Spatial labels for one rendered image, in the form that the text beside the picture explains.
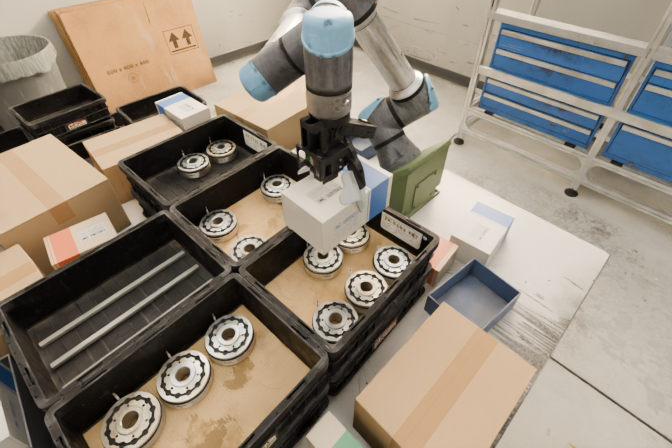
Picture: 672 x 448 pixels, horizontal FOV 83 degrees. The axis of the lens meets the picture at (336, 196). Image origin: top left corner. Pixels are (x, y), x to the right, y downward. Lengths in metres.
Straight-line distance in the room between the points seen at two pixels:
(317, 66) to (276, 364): 0.60
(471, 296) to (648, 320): 1.34
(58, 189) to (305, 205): 0.85
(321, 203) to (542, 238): 0.87
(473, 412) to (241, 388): 0.45
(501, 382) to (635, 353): 1.39
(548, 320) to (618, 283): 1.27
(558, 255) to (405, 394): 0.75
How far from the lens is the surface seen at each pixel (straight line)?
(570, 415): 1.94
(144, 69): 3.74
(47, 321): 1.13
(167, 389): 0.88
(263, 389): 0.86
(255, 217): 1.14
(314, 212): 0.70
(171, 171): 1.40
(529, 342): 1.15
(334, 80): 0.59
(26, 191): 1.42
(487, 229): 1.23
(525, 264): 1.30
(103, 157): 1.52
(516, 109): 2.76
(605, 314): 2.28
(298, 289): 0.96
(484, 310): 1.15
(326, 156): 0.65
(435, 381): 0.85
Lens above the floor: 1.63
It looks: 42 degrees down
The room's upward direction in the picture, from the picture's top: straight up
